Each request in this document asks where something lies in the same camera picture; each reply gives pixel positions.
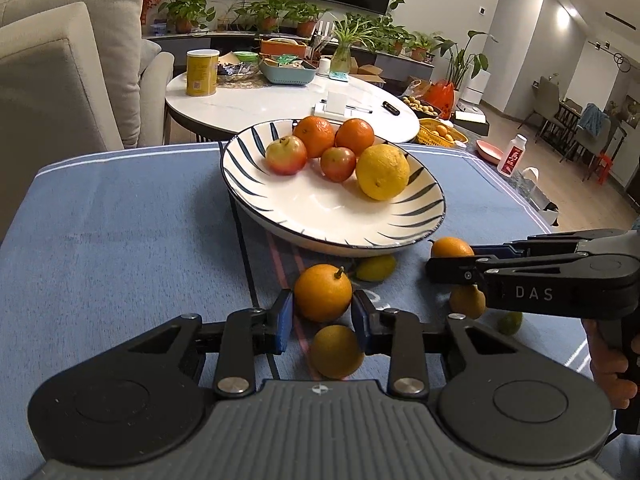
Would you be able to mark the dark bowl of longans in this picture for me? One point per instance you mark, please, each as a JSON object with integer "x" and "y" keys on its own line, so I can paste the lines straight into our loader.
{"x": 420, "y": 106}

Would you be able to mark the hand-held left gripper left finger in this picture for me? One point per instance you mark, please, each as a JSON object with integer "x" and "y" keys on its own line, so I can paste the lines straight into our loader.
{"x": 285, "y": 317}

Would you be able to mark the dark marble round table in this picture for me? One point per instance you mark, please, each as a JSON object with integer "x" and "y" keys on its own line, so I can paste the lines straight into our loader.
{"x": 487, "y": 170}

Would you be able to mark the grey dining chair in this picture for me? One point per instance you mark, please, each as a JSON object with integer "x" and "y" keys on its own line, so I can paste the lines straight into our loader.
{"x": 542, "y": 100}

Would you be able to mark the large orange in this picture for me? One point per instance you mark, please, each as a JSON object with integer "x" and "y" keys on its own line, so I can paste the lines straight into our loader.
{"x": 314, "y": 135}
{"x": 355, "y": 136}

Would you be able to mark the grey pillow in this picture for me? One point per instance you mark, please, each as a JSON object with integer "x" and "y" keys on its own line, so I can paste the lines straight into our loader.
{"x": 149, "y": 57}

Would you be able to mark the pink plate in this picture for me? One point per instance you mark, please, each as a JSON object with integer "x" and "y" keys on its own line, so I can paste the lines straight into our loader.
{"x": 489, "y": 151}

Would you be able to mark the small white cylinder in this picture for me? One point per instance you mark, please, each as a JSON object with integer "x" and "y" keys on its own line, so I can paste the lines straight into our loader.
{"x": 324, "y": 67}

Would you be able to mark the glass vase with plant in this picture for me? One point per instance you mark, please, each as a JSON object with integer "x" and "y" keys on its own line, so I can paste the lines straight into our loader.
{"x": 340, "y": 62}

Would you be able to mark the white card stand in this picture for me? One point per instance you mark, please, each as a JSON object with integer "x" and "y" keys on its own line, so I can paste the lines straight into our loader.
{"x": 334, "y": 105}

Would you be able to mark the white round table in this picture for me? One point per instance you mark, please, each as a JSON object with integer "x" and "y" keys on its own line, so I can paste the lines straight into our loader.
{"x": 280, "y": 102}

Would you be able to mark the dining chair with blue cloth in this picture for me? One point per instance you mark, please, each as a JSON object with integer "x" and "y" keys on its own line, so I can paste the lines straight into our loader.
{"x": 597, "y": 125}

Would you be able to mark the small green citrus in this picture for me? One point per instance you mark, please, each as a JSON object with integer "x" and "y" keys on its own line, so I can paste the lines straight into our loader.
{"x": 510, "y": 323}

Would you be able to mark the green bowl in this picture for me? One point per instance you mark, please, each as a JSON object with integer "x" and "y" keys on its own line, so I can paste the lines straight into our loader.
{"x": 245, "y": 56}

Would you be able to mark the beige sofa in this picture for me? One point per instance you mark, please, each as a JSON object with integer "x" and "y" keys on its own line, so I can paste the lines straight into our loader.
{"x": 60, "y": 60}

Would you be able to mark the orange plastic bag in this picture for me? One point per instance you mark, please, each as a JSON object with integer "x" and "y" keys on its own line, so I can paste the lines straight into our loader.
{"x": 442, "y": 97}

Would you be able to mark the person's right hand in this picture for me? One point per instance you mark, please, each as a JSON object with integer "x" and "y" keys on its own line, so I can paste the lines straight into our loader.
{"x": 607, "y": 370}

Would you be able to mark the white humidifier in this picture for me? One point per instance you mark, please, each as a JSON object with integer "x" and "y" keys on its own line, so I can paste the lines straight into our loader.
{"x": 475, "y": 90}

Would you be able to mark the blue striped tablecloth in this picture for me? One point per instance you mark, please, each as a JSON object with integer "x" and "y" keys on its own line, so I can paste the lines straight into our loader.
{"x": 125, "y": 240}

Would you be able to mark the orange storage box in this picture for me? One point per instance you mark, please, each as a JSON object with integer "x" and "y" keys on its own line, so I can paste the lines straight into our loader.
{"x": 280, "y": 47}

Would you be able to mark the open cardboard box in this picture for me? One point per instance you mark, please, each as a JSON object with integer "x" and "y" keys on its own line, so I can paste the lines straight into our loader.
{"x": 370, "y": 72}

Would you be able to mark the grey television cabinet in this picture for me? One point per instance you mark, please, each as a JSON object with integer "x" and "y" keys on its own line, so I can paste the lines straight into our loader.
{"x": 225, "y": 42}

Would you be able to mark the red apple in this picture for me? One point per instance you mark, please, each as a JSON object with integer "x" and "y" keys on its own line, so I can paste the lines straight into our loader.
{"x": 286, "y": 156}
{"x": 338, "y": 164}

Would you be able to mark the large yellow lemon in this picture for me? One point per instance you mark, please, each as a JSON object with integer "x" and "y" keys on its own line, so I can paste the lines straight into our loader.
{"x": 382, "y": 172}

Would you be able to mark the teal plastic basket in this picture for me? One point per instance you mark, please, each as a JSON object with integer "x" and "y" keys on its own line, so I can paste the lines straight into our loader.
{"x": 285, "y": 76}

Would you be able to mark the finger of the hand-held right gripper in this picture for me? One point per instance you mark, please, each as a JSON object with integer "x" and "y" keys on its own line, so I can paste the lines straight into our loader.
{"x": 490, "y": 250}
{"x": 450, "y": 270}

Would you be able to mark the small orange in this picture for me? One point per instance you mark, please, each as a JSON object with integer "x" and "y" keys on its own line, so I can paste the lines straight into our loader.
{"x": 322, "y": 295}
{"x": 335, "y": 352}
{"x": 450, "y": 248}

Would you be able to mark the black marker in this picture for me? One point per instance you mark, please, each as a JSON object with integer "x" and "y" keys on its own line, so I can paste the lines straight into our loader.
{"x": 391, "y": 108}

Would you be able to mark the brown kiwi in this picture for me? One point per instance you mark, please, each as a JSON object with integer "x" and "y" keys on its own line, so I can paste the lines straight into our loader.
{"x": 467, "y": 302}

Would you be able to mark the black and white pen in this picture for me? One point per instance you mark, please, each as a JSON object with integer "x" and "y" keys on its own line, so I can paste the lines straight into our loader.
{"x": 360, "y": 108}

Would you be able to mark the white bottle red label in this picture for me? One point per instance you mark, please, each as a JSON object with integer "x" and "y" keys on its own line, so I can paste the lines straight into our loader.
{"x": 511, "y": 157}

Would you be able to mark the small yellow-green citrus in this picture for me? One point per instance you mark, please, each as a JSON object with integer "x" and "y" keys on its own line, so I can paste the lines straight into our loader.
{"x": 375, "y": 268}

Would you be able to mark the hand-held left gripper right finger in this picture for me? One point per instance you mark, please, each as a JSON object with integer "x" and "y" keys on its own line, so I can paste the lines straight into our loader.
{"x": 361, "y": 322}

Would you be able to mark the yellow canister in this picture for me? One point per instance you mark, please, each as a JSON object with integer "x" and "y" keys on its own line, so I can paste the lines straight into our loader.
{"x": 202, "y": 75}

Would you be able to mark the white blue-striped bowl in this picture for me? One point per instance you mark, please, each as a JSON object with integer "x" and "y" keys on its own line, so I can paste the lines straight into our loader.
{"x": 320, "y": 205}

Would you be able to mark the white picket planter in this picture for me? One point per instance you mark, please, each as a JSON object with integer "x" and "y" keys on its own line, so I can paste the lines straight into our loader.
{"x": 323, "y": 31}

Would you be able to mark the green potted plant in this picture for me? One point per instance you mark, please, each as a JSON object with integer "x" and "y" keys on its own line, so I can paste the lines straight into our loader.
{"x": 185, "y": 10}
{"x": 400, "y": 37}
{"x": 262, "y": 12}

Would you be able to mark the plate of dark snack packets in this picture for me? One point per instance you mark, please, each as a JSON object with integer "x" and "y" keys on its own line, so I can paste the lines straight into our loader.
{"x": 237, "y": 70}

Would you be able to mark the yellow plastic basket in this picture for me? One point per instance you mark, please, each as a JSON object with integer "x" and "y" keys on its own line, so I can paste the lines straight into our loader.
{"x": 435, "y": 135}

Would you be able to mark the red stool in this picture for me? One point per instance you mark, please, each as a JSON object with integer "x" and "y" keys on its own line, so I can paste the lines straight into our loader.
{"x": 605, "y": 165}

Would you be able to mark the tall leafy potted plant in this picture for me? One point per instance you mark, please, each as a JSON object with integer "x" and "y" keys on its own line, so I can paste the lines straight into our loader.
{"x": 462, "y": 57}

